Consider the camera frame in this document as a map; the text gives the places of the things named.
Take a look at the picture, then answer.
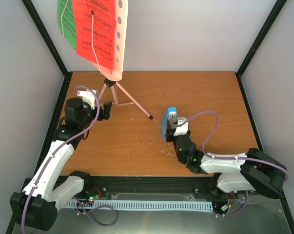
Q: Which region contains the blue metronome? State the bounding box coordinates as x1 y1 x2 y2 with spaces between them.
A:
159 107 179 140

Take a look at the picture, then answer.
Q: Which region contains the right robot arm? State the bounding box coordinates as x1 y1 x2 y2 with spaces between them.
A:
164 118 287 199

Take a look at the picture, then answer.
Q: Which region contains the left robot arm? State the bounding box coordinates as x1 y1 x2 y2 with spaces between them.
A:
10 97 112 231

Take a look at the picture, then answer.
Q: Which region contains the pink music stand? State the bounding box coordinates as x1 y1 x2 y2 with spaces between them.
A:
99 0 153 119

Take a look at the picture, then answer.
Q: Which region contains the green sheet music page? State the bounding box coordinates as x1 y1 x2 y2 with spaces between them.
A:
57 0 77 50

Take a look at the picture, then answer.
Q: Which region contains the red sheet music page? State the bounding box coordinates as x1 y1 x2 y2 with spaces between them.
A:
72 0 116 76

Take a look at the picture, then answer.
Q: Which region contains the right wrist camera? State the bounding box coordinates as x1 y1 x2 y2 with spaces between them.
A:
173 117 189 137

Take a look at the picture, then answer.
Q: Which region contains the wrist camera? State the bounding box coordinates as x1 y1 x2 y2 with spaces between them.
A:
173 117 189 137
77 90 96 110

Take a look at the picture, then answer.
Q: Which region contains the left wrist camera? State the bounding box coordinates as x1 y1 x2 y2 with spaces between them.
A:
77 90 96 110

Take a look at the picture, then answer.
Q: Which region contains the black aluminium frame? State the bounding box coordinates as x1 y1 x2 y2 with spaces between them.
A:
5 0 294 234

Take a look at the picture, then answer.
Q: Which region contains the light blue cable duct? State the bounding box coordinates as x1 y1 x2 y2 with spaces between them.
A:
58 199 214 212

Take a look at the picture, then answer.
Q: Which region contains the metal base plate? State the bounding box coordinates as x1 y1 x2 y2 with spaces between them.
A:
48 195 294 234

